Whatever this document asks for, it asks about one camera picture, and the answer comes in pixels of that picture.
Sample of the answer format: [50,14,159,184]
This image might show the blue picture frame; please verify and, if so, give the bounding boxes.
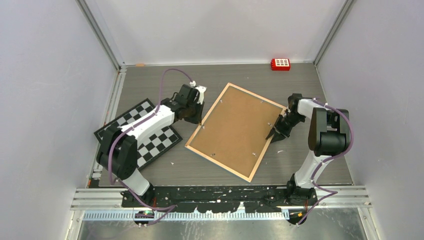
[185,83,286,183]

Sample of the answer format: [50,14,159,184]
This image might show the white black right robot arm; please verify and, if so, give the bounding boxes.
[266,93,352,205]

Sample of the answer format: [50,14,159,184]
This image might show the red toy brick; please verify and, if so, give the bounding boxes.
[270,58,291,71]

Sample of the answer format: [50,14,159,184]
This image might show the aluminium front rail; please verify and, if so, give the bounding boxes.
[71,185,372,222]

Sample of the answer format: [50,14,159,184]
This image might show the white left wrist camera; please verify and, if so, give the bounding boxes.
[189,80,207,105]

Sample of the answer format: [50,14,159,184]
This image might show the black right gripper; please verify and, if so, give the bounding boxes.
[267,113,306,143]

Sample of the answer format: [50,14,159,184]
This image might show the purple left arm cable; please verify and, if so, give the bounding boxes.
[107,68,198,229]

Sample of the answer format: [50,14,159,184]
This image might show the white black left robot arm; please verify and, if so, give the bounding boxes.
[96,83,207,207]

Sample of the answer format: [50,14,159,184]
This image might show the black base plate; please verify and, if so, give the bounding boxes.
[121,185,317,214]

